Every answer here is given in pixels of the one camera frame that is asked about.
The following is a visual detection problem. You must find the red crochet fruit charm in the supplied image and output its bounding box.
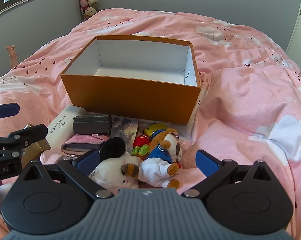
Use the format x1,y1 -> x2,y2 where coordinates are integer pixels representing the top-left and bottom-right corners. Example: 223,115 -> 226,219
131,134 -> 151,159

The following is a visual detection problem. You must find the pink printed blanket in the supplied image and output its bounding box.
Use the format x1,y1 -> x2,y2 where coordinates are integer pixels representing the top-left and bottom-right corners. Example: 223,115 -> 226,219
0,8 -> 301,240

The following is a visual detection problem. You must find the pink wallet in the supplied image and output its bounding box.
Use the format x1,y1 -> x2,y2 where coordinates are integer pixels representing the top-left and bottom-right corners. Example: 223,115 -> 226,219
61,133 -> 110,155

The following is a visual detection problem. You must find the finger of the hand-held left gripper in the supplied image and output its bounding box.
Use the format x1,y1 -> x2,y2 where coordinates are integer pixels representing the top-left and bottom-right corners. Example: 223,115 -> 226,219
0,124 -> 48,160
0,102 -> 20,121

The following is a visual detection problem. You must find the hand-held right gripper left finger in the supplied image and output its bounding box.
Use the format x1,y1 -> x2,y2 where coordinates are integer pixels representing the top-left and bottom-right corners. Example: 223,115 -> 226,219
20,149 -> 114,200

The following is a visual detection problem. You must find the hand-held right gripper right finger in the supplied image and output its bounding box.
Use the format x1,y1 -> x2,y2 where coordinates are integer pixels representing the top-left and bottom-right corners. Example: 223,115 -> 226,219
181,149 -> 276,200

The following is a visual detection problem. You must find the orange cardboard box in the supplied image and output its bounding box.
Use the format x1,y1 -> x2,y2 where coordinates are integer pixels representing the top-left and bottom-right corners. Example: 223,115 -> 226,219
60,35 -> 202,125

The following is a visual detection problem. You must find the figure print card box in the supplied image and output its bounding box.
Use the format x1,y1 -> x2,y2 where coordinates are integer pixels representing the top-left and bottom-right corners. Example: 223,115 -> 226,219
110,116 -> 139,147

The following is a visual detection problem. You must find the white glasses case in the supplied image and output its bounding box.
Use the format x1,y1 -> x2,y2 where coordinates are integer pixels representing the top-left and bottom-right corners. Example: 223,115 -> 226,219
47,105 -> 87,146

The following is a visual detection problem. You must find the gold box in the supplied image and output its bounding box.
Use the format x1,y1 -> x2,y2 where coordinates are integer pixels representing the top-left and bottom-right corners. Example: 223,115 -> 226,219
22,123 -> 52,166

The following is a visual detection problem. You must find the white plush cat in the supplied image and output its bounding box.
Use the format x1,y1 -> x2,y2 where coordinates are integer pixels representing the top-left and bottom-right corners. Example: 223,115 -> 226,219
91,137 -> 141,189

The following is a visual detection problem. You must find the yellow plastic toy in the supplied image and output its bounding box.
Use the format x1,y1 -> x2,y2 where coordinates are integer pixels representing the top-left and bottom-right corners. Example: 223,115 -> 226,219
143,123 -> 164,137

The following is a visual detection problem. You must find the black gift box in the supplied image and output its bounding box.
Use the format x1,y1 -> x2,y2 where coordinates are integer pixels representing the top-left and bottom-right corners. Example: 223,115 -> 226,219
72,114 -> 113,135

